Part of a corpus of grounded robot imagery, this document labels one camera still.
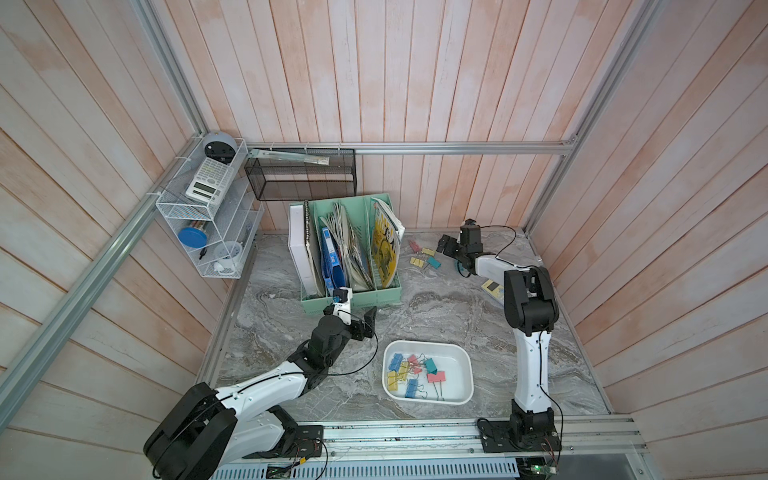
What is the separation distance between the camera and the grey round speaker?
32.0 inches

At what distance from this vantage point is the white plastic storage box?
0.81 meters

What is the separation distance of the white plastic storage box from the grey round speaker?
0.72m

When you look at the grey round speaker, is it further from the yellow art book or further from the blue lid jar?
the yellow art book

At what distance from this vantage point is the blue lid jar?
2.55 feet
